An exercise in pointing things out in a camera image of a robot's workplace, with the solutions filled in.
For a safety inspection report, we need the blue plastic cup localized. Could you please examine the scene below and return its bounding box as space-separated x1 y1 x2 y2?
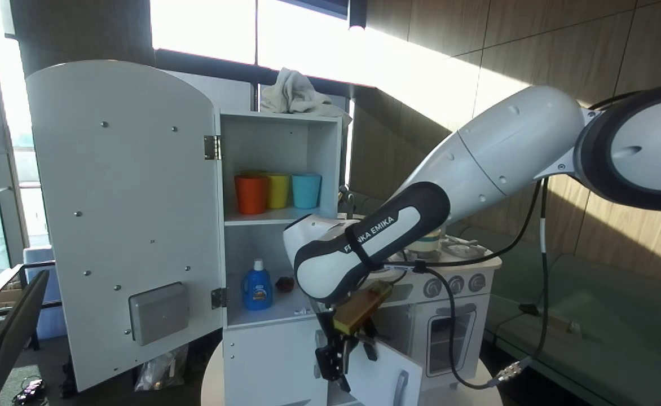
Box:
291 172 323 211

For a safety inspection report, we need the white toy kitchen cabinet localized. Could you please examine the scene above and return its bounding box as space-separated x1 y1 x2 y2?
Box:
219 111 503 406

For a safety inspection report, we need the black office chair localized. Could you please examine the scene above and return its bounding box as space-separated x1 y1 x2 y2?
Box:
0 267 52 406

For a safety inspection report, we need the blue detergent bottle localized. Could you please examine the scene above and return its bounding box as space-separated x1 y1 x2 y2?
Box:
239 256 275 314

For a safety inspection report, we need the white door with grey handle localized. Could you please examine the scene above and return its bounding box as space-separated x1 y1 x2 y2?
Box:
341 341 425 406

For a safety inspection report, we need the crumpled clear plastic bag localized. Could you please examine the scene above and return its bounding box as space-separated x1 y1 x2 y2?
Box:
132 350 188 393

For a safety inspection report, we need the crumpled white cloth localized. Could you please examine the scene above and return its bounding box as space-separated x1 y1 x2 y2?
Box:
258 66 331 116

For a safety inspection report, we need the yellow plastic cup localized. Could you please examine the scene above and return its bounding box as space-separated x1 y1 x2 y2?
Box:
265 173 291 211

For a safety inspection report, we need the yellowish wrist camera box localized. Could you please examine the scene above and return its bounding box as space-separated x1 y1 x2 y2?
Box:
333 282 393 339

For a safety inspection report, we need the blue storage bin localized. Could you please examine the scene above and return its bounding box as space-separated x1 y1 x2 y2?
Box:
23 246 65 341

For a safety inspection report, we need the large white cabinet door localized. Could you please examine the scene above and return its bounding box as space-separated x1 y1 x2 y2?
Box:
24 59 228 393

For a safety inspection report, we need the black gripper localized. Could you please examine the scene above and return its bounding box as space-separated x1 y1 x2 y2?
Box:
314 323 381 395

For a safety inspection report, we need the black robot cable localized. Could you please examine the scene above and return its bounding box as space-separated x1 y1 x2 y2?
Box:
409 177 555 393

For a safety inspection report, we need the orange plastic cup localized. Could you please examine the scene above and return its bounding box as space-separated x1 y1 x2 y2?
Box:
234 173 270 216

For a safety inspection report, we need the grey door handle plate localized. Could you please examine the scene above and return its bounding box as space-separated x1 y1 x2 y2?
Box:
125 282 191 348

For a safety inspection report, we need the white plastic device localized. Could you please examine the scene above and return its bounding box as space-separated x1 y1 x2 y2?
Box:
416 292 492 381

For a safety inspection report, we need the silver toy pan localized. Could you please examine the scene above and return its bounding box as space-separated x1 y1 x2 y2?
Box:
428 231 492 262

